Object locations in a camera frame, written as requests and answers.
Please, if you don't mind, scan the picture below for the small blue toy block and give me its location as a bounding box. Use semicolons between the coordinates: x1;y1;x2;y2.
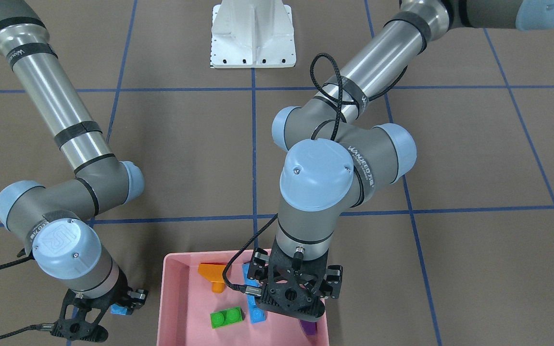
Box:
110;304;133;316

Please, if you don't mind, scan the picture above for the green toy block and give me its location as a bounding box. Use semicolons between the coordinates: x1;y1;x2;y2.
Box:
210;307;244;329

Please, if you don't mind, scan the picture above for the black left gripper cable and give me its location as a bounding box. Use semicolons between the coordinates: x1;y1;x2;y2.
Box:
221;53;408;295

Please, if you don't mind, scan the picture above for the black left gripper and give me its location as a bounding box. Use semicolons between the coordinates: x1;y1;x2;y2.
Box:
248;248;343;322

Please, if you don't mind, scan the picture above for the purple toy block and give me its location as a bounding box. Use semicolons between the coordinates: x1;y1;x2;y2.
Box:
299;320;317;337

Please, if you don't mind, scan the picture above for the long blue toy block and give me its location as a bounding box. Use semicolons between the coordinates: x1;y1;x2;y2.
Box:
242;262;267;324

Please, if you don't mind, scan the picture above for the orange toy block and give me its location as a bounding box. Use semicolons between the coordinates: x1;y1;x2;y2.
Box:
198;262;226;294

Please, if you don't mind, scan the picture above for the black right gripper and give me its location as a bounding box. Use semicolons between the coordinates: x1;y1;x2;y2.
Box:
50;274;148;342

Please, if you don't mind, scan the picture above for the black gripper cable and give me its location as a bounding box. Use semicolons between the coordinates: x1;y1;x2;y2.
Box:
221;53;408;295
0;257;56;346

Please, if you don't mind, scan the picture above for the pink plastic box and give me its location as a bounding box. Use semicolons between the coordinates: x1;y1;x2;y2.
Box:
157;250;329;346

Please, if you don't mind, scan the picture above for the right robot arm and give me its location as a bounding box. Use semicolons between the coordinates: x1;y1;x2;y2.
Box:
0;0;137;335

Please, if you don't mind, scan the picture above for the white camera stand pillar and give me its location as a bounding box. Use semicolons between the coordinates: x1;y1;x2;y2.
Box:
210;0;297;69

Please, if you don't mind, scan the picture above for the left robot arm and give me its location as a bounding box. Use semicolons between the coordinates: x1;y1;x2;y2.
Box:
232;0;554;322

